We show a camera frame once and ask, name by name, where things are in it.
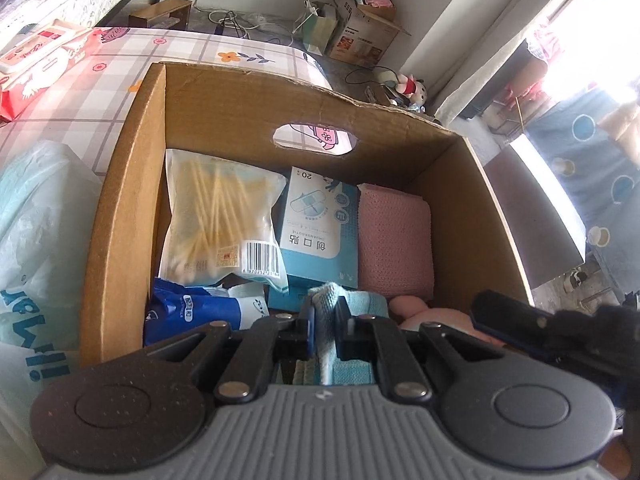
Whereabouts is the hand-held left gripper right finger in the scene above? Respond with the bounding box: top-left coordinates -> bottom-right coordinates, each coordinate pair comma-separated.
334,296 -> 505,403

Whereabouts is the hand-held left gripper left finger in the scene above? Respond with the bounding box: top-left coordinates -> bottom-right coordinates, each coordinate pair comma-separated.
144,297 -> 318,403

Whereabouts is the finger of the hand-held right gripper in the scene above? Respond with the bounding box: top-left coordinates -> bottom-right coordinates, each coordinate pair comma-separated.
470,289 -> 563,357

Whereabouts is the light blue towel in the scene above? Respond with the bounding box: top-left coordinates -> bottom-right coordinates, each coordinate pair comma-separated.
295,282 -> 391,386

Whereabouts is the pink plush toy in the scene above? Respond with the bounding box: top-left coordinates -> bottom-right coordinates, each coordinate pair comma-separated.
389,295 -> 506,348

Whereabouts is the blue bandage box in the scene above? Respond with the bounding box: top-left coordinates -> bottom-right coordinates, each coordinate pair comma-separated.
270,166 -> 361,293

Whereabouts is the blue tissue packet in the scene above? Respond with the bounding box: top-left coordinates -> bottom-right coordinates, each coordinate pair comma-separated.
143,277 -> 271,348

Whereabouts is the brown cardboard box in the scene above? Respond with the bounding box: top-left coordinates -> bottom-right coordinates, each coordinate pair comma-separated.
80,61 -> 535,366

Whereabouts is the pink folded towel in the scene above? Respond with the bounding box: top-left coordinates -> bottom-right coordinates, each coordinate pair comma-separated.
356,183 -> 435,298

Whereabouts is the cotton swab bag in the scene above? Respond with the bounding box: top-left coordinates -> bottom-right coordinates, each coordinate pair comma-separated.
160,148 -> 288,293

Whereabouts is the blue dotted curtain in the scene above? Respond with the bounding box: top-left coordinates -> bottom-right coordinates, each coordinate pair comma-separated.
527,87 -> 640,291

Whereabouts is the black flat panel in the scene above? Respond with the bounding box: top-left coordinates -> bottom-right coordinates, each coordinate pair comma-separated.
462,40 -> 531,121

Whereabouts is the small red white doll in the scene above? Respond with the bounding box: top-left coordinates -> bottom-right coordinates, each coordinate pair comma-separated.
392,74 -> 427,111

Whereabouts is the pink ruffled garment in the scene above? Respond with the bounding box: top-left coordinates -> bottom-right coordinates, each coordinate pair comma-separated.
525,25 -> 566,67

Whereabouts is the white plastic bag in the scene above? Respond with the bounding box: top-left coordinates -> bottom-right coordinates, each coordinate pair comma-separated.
0,140 -> 106,431

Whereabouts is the printed open carton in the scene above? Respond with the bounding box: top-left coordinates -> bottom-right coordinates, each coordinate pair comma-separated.
325,0 -> 412,68

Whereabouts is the green paper bag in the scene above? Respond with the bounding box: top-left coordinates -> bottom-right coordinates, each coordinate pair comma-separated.
300,2 -> 338,56

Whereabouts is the plaid floral mattress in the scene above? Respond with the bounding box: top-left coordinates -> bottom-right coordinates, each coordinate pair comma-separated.
0,27 -> 351,171

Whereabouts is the small wooden stool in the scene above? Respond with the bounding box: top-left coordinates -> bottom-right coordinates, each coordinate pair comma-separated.
128,0 -> 193,31

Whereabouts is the red wet wipes pack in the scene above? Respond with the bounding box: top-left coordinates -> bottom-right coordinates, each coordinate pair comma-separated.
0,19 -> 103,123

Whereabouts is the black cable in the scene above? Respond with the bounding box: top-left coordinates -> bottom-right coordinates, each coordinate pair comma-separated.
345,66 -> 388,92

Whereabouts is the white cable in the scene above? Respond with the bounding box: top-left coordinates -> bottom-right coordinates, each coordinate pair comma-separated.
192,0 -> 301,36

